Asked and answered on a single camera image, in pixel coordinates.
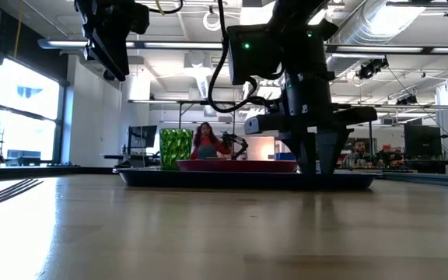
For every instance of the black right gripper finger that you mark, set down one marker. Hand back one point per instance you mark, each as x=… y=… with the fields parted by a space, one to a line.
x=263 y=124
x=331 y=151

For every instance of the pink round plate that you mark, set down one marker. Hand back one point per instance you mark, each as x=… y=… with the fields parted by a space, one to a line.
x=235 y=166

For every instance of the blue plastic tray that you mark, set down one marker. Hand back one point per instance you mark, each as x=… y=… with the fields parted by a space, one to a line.
x=247 y=180

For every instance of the green textured cup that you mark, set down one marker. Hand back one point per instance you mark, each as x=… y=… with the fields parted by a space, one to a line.
x=175 y=149

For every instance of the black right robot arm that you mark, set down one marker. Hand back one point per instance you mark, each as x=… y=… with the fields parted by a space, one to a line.
x=302 y=46

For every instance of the black background robot arm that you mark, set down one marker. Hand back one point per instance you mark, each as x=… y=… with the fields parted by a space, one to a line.
x=239 y=142

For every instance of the person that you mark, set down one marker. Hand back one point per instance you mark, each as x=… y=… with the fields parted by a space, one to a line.
x=359 y=149
x=207 y=145

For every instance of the long ceiling light bar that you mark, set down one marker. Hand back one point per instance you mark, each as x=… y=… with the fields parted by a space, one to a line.
x=383 y=49
x=169 y=45

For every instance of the black computer monitor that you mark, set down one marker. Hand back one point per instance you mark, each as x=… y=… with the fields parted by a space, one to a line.
x=142 y=136
x=422 y=140

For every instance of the large window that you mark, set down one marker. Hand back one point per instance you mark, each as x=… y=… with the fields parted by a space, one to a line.
x=25 y=97

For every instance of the black ceiling camera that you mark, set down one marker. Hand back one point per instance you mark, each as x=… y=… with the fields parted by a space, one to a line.
x=372 y=68

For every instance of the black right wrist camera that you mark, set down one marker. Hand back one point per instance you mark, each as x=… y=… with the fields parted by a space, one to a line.
x=253 y=54

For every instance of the silver ventilation duct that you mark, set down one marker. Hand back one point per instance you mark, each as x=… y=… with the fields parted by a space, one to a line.
x=368 y=19

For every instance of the black aluminium table frame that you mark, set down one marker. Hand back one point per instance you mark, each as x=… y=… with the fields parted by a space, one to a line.
x=53 y=171

